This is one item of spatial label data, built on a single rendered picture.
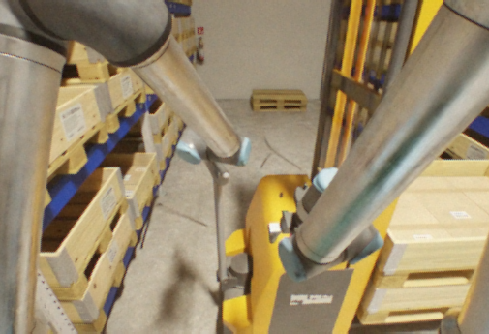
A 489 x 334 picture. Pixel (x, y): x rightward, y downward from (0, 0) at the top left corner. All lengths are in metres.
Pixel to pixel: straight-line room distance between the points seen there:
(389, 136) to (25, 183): 0.46
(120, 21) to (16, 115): 0.18
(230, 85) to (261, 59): 0.97
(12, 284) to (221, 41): 6.53
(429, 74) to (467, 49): 0.03
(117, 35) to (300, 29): 6.62
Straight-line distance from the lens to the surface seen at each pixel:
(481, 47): 0.28
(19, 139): 0.44
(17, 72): 0.44
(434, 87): 0.29
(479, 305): 0.50
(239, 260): 1.92
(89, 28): 0.39
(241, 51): 6.80
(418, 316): 2.08
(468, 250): 1.70
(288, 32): 6.88
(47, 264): 1.57
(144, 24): 0.39
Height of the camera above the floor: 1.89
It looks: 30 degrees down
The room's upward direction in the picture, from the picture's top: straight up
